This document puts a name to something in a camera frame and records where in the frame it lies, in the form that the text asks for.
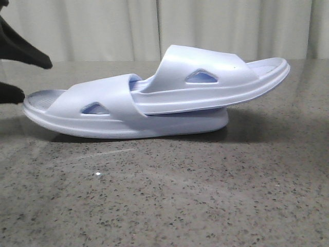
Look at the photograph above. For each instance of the pale green curtain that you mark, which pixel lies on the pale green curtain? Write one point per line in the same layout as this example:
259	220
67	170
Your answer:
143	30

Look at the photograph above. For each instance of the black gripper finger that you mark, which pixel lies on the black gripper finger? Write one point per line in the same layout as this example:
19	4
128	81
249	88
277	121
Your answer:
14	47
11	94

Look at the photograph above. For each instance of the light blue slipper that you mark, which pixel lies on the light blue slipper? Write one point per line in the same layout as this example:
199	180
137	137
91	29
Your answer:
104	108
190	79

